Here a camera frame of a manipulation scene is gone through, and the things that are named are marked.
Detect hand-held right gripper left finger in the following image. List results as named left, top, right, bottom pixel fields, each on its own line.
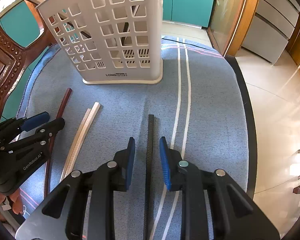
left=35, top=137, right=136, bottom=240

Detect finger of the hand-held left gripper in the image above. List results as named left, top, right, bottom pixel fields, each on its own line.
left=5, top=117, right=65, bottom=155
left=0, top=111, right=50, bottom=145

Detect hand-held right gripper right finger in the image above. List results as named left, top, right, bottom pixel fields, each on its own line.
left=159, top=137, right=280, bottom=240

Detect dark red chopstick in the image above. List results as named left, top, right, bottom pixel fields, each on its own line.
left=44, top=88, right=73, bottom=197

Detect black chopstick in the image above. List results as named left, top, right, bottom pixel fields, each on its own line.
left=144, top=114, right=155, bottom=240

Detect white chopstick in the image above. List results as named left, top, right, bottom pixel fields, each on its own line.
left=59, top=108, right=92, bottom=182
left=64, top=102, right=102, bottom=174

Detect white plastic utensil basket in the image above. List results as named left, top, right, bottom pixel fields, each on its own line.
left=36, top=0, right=164, bottom=85

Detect person's left hand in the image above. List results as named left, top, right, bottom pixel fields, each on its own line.
left=0, top=187, right=25, bottom=215

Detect blue plaid cloth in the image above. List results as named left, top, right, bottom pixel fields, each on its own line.
left=15, top=35, right=249, bottom=240

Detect carved brown wooden chair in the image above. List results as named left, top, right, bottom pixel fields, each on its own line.
left=0, top=0, right=73, bottom=128

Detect black rimmed table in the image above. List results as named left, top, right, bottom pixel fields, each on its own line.
left=225, top=55, right=255, bottom=203

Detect teal base cabinets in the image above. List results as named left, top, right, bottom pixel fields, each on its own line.
left=0, top=0, right=217, bottom=49

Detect wooden framed glass sliding door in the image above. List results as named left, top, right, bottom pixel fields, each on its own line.
left=207, top=0, right=263, bottom=58

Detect grey refrigerator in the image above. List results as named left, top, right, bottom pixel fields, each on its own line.
left=241, top=0, right=300, bottom=65

